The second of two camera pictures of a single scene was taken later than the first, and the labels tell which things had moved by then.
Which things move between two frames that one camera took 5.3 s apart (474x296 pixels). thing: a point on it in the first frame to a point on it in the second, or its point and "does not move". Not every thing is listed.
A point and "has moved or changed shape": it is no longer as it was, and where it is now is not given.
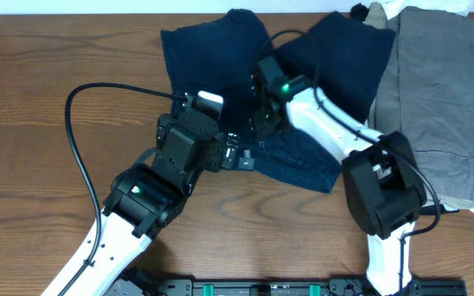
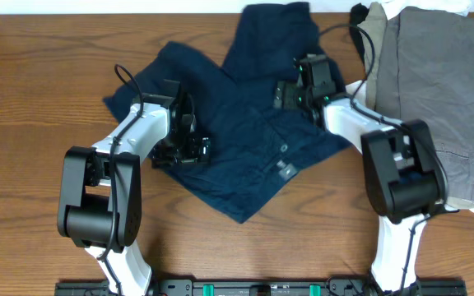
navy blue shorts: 345,63 has moved or changed shape
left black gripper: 224,154 to 193,158
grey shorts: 438,90 does not move
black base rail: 282,287 does not move
